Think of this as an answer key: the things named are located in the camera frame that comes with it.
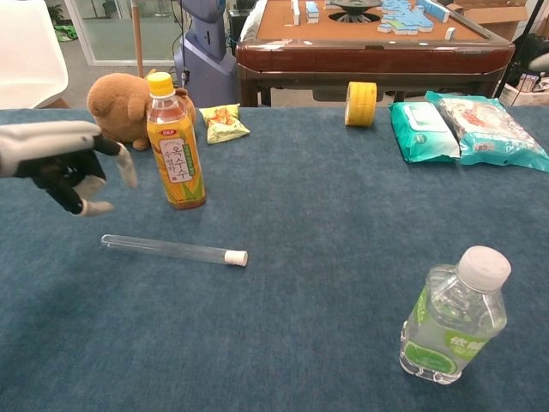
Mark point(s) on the brown capybara plush toy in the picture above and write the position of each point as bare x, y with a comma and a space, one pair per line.
124, 103

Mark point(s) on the yellow corn tea bottle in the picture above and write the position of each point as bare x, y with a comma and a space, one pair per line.
176, 163

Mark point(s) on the yellow-green snack bag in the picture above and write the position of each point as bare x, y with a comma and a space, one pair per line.
221, 124

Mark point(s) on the single upright mahjong tile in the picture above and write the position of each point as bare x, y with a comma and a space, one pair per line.
450, 33

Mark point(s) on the blue mahjong tile pile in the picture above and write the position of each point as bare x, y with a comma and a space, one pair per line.
403, 17

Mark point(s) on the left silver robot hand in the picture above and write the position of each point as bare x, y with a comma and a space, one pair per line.
47, 146

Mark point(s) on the blue table cloth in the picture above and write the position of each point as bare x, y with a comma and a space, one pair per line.
300, 214

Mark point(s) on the black mahjong table hub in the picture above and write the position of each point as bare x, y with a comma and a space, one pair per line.
356, 8

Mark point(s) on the brown mahjong table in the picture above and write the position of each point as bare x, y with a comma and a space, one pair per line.
364, 60

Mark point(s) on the teal noodle food pack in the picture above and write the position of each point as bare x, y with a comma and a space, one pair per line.
489, 129

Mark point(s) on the transparent glass test tube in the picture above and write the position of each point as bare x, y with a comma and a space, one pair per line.
163, 249

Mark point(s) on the green wet wipes pack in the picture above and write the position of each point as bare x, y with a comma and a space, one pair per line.
424, 133

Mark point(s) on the blue-grey machine base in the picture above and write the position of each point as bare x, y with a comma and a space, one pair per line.
206, 64

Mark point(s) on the yellow tape roll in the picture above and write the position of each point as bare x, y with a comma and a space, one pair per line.
360, 105

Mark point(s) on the cardboard box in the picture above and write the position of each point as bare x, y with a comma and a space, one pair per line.
502, 17

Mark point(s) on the white plastic chair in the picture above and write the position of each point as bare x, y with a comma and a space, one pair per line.
25, 51

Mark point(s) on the potted green plant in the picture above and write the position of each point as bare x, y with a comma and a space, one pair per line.
56, 13

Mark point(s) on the clear green-label water bottle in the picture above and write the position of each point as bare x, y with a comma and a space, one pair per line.
450, 326

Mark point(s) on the white printed boxes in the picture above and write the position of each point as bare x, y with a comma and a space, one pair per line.
527, 88

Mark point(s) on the stacked blue mahjong tiles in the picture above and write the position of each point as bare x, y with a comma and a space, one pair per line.
312, 12

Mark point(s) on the wooden pole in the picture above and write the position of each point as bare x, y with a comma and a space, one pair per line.
138, 43

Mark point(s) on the black tripod stand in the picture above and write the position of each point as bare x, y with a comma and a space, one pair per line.
506, 77

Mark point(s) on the white rubber stopper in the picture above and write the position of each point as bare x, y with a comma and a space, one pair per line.
236, 257

